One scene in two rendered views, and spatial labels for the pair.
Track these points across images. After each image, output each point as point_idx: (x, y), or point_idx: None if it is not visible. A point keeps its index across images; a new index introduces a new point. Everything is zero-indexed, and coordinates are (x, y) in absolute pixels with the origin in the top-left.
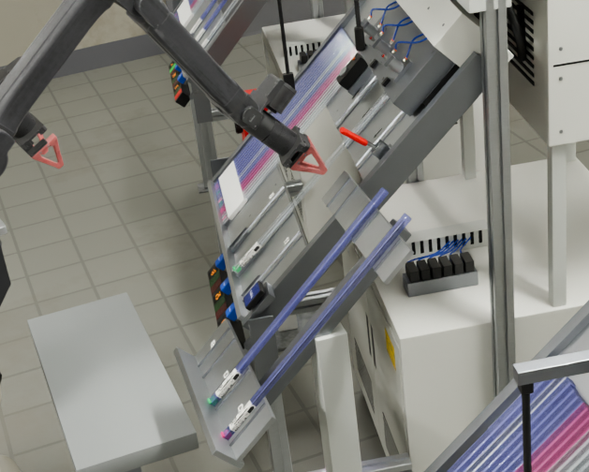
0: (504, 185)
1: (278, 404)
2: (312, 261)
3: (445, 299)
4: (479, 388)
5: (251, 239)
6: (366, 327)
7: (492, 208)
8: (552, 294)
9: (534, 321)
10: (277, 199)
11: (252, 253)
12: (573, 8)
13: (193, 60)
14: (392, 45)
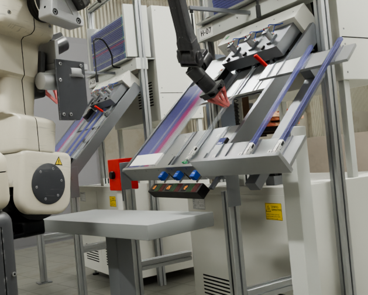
0: (334, 89)
1: (238, 220)
2: (248, 126)
3: None
4: (328, 226)
5: (182, 156)
6: None
7: (330, 102)
8: (351, 170)
9: (347, 184)
10: (193, 136)
11: (193, 151)
12: (346, 10)
13: (183, 4)
14: (255, 42)
